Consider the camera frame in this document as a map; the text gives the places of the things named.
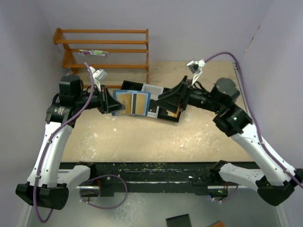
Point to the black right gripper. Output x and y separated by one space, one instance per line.
185 93

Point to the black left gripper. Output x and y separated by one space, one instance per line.
103 99

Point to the gold card with black stripe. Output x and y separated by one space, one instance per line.
125 99

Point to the gold credit card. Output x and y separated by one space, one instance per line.
171 114

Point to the blue leather card holder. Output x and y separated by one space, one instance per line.
148 97

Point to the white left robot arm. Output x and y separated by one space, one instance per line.
44 188

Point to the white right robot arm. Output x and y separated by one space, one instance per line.
274 180

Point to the black VIP credit card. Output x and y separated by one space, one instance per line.
153 106

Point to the gold striped card in holder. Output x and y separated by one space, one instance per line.
138 103

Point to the black card holder on floor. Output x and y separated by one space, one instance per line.
179 221

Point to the orange card holder on floor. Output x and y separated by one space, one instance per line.
217 224

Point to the three-compartment sorting tray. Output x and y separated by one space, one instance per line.
155 92

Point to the coloured markers on rack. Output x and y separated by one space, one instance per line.
93 52

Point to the orange wooden rack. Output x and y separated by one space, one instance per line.
69 61

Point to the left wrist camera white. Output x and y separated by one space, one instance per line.
98 76

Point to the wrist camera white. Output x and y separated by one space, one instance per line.
196 69
98 76

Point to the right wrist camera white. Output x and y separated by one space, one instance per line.
196 69

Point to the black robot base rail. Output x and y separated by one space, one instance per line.
153 177

